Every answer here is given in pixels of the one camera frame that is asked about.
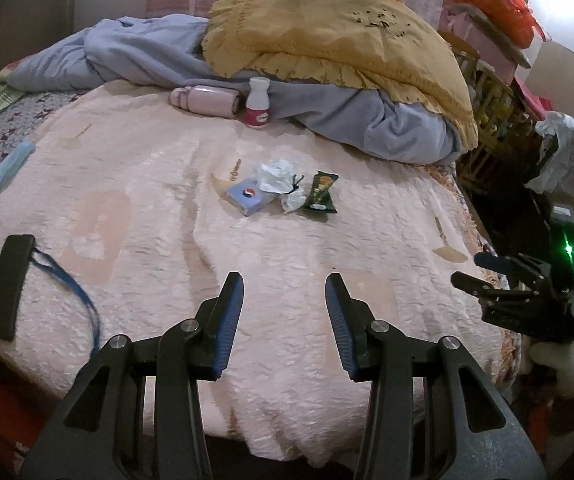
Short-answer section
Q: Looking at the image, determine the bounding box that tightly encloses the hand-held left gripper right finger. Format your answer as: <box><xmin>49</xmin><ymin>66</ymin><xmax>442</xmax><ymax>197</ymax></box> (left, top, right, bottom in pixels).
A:
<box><xmin>324</xmin><ymin>272</ymin><xmax>548</xmax><ymax>480</ymax></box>

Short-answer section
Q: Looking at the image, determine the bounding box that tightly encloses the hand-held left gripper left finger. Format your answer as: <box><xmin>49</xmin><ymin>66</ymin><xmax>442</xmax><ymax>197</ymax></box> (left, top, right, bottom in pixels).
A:
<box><xmin>20</xmin><ymin>271</ymin><xmax>245</xmax><ymax>480</ymax></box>

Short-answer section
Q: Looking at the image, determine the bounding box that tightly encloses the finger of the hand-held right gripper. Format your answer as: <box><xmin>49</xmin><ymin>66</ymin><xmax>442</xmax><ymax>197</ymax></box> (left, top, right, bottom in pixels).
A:
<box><xmin>451</xmin><ymin>271</ymin><xmax>514</xmax><ymax>307</ymax></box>
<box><xmin>474</xmin><ymin>252</ymin><xmax>534</xmax><ymax>282</ymax></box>

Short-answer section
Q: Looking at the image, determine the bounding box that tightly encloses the person's right hand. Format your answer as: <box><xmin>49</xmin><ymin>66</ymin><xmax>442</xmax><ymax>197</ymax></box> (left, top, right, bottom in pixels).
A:
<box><xmin>522</xmin><ymin>332</ymin><xmax>574</xmax><ymax>402</ymax></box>

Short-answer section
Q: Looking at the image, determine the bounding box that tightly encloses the small blue card box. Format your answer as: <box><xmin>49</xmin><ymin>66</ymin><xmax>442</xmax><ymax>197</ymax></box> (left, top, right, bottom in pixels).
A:
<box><xmin>227</xmin><ymin>177</ymin><xmax>267</xmax><ymax>217</ymax></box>

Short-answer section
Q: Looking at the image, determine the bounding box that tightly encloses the dark green snack packet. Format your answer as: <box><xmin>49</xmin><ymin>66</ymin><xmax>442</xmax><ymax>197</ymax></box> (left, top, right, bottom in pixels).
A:
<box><xmin>301</xmin><ymin>171</ymin><xmax>341</xmax><ymax>215</ymax></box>

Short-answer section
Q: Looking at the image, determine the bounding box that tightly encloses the white plastic bag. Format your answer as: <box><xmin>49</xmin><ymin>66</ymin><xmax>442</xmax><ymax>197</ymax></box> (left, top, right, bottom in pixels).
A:
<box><xmin>524</xmin><ymin>111</ymin><xmax>574</xmax><ymax>196</ymax></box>

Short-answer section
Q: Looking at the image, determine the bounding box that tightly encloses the white crumpled plastic wrapper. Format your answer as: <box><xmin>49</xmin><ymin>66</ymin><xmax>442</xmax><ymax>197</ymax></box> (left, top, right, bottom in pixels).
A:
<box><xmin>253</xmin><ymin>159</ymin><xmax>308</xmax><ymax>214</ymax></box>

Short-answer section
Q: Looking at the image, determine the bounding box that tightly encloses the bamboo rack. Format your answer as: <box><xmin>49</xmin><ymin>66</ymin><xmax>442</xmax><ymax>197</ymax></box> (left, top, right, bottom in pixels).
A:
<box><xmin>454</xmin><ymin>35</ymin><xmax>540</xmax><ymax>196</ymax></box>

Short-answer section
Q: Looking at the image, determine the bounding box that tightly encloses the black rectangular device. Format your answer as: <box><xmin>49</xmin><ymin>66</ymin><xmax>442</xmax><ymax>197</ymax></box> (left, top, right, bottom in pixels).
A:
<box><xmin>0</xmin><ymin>234</ymin><xmax>37</xmax><ymax>344</ymax></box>

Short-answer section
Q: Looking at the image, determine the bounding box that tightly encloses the white red-label pill bottle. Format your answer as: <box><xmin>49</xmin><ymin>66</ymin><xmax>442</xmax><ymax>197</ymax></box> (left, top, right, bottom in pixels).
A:
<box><xmin>244</xmin><ymin>76</ymin><xmax>272</xmax><ymax>130</ymax></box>

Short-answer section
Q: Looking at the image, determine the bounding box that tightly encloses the pink storage box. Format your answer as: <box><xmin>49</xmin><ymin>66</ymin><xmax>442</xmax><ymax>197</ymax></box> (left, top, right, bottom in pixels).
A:
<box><xmin>439</xmin><ymin>2</ymin><xmax>532</xmax><ymax>86</ymax></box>

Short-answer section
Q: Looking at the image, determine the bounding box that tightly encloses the pink insulated bottle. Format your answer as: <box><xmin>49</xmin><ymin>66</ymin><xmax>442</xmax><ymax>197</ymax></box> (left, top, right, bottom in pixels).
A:
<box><xmin>168</xmin><ymin>85</ymin><xmax>241</xmax><ymax>121</ymax></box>

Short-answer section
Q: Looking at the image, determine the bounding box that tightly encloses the orange net bag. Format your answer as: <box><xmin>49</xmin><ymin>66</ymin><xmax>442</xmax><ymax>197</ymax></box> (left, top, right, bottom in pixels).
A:
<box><xmin>444</xmin><ymin>0</ymin><xmax>546</xmax><ymax>47</ymax></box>

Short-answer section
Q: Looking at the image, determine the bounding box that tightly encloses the yellow frilled pillow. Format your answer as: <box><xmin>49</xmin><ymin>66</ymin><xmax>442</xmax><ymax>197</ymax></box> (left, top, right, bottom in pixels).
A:
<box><xmin>201</xmin><ymin>0</ymin><xmax>479</xmax><ymax>150</ymax></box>

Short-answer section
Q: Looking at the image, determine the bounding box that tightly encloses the grey-blue blanket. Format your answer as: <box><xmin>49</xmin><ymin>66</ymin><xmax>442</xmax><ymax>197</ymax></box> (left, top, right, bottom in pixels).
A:
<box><xmin>0</xmin><ymin>15</ymin><xmax>462</xmax><ymax>166</ymax></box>

